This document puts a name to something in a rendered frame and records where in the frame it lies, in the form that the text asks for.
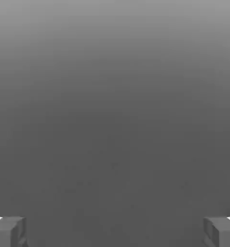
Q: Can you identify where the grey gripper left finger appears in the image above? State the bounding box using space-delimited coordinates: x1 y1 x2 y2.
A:
0 216 28 247

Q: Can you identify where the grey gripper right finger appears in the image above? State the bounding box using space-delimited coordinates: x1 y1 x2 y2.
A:
202 216 230 247

